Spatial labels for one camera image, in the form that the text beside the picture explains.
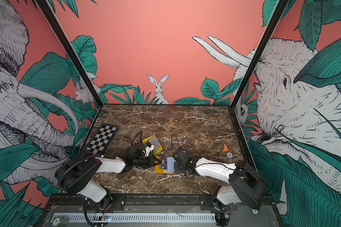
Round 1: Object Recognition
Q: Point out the yellow leather card holder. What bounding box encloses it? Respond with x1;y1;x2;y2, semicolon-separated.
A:
154;156;175;174

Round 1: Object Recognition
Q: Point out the yellow plastic card tray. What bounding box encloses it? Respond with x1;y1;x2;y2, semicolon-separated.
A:
142;135;163;155

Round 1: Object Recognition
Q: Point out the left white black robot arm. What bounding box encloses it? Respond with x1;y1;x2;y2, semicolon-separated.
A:
55;143;161;209

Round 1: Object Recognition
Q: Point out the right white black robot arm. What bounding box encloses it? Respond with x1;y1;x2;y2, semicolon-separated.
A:
172;147;268;211

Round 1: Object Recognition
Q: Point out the stack of grey cards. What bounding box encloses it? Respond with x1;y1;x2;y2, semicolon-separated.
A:
148;136;162;154

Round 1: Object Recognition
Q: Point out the orange small clip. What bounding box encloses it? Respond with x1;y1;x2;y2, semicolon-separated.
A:
223;144;228;152

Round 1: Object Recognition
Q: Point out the small white round disc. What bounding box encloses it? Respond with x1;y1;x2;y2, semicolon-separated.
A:
226;152;233;159

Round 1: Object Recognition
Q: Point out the black white checkerboard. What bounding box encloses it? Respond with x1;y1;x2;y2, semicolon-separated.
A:
85;124;118;155

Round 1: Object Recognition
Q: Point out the black front rail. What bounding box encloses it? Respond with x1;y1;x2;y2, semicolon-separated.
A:
45;193;244;212

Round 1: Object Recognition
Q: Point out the white slotted cable duct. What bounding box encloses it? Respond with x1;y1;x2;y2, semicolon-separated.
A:
52;213;217;224

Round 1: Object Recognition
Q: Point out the left black frame post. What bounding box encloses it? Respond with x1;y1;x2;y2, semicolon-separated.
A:
36;0;103;108

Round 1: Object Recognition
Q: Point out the black frame post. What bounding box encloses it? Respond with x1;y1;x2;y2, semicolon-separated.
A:
231;0;289;109
36;0;103;108

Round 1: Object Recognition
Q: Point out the right black frame post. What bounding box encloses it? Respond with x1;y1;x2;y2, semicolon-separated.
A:
231;0;289;109

